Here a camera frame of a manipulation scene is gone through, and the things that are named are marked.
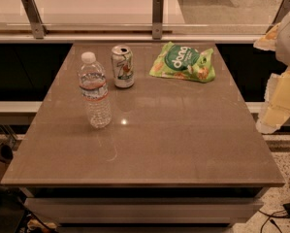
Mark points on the green rice chip bag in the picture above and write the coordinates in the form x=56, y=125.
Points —
x=184, y=63

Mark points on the right metal railing bracket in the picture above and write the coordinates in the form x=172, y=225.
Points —
x=283, y=10

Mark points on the left metal railing bracket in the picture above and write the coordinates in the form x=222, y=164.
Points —
x=37, y=26

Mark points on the middle metal railing bracket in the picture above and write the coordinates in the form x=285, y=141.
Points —
x=157, y=18

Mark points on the glass railing panel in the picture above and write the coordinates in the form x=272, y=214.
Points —
x=205, y=16

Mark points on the silver soda can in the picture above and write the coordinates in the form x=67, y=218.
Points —
x=122, y=63

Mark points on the dark object at left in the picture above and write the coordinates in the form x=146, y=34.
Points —
x=2, y=165

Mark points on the metal railing bracket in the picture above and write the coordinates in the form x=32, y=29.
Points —
x=283, y=10
x=37, y=26
x=157, y=18

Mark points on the clear plastic water bottle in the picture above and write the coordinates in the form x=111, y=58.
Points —
x=94, y=90

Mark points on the white table base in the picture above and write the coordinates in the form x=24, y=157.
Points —
x=209, y=210

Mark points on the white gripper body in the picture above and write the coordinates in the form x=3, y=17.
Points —
x=289, y=44

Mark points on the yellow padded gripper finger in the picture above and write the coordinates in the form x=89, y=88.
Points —
x=268, y=41
x=276, y=109

